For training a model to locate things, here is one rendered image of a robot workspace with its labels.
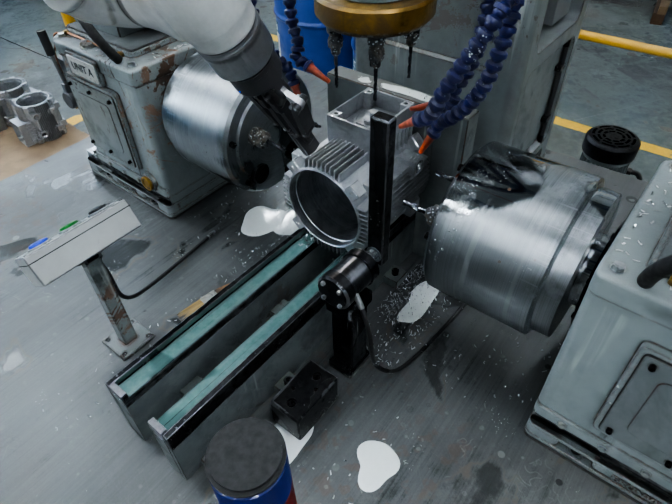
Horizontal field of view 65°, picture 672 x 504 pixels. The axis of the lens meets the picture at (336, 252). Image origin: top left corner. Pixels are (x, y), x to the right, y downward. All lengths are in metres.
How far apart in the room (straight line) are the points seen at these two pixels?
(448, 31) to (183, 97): 0.50
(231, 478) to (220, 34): 0.48
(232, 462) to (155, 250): 0.86
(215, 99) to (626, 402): 0.80
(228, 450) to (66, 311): 0.79
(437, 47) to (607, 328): 0.59
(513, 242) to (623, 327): 0.16
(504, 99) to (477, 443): 0.58
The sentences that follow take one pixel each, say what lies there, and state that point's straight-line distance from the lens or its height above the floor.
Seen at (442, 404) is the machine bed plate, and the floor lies 0.80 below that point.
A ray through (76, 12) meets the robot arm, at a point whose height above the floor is 1.37.
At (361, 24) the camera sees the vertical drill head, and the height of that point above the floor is 1.32.
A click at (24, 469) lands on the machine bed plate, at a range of 1.00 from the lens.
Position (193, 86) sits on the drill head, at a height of 1.14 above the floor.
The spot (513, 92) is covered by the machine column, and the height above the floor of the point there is 1.15.
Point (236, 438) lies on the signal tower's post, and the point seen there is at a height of 1.22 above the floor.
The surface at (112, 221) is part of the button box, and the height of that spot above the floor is 1.07.
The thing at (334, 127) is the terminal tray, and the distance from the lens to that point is 0.92.
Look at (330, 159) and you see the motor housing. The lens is 0.87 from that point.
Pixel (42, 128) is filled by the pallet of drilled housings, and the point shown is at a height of 0.23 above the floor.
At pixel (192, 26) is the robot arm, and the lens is 0.66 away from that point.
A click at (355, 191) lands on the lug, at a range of 0.83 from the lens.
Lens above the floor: 1.59
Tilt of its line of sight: 44 degrees down
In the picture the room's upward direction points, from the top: 2 degrees counter-clockwise
